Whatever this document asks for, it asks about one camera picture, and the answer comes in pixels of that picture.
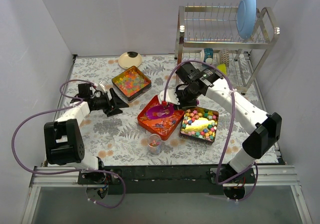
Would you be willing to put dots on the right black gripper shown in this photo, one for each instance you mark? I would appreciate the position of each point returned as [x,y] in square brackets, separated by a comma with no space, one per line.
[180,97]

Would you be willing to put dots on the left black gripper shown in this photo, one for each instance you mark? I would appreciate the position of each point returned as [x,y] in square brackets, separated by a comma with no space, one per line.
[111,102]

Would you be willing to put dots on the dark tin translucent star candies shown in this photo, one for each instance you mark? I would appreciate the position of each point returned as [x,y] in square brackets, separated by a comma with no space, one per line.
[131,83]

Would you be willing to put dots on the dark tin pastel star candies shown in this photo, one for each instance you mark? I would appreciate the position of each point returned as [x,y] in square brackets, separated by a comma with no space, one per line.
[200,125]

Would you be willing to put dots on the purple plastic scoop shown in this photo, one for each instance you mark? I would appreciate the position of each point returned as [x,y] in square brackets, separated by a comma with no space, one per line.
[155,110]

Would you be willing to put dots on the orange tin of lollipops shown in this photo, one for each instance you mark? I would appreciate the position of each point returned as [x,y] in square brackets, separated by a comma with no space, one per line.
[163,126]

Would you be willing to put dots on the clear glass jar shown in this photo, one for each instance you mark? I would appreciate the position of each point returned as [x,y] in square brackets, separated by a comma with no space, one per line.
[154,144]

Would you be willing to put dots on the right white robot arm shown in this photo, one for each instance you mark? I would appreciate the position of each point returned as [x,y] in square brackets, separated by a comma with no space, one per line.
[263,128]

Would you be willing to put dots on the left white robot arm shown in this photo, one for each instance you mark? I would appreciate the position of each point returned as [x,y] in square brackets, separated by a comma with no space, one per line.
[64,144]

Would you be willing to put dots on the yellow green bowl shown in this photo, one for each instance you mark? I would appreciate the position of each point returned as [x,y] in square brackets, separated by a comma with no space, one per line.
[222,67]

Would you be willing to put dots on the teal white bowl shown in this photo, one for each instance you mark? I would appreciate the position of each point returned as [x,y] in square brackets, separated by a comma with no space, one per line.
[207,55]

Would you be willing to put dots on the floral table mat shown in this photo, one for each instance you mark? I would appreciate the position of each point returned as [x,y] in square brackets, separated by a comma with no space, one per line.
[120,141]

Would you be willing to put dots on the patterned beige bowl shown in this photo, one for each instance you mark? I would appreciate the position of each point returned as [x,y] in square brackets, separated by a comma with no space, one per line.
[224,57]

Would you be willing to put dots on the cream plate black spot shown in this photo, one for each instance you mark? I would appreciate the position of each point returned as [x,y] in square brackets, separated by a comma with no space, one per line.
[129,59]

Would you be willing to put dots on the steel dish rack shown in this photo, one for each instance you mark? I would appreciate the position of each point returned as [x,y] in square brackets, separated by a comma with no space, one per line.
[200,27]

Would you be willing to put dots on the blue plate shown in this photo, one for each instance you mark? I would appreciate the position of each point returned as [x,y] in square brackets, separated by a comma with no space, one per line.
[246,17]

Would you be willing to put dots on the black base bar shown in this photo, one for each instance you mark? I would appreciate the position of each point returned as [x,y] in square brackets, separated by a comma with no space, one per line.
[168,179]

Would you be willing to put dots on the aluminium frame rail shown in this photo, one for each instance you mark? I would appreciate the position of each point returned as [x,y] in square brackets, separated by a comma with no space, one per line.
[267,175]

